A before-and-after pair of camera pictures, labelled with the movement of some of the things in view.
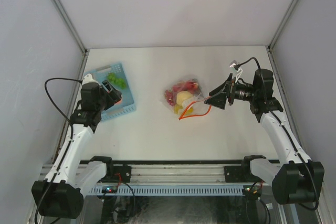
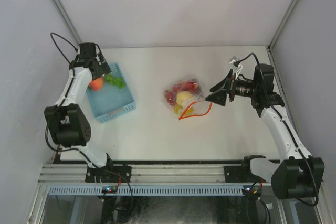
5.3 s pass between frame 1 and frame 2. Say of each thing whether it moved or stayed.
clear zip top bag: stayed
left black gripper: moved
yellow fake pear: stayed
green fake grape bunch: stayed
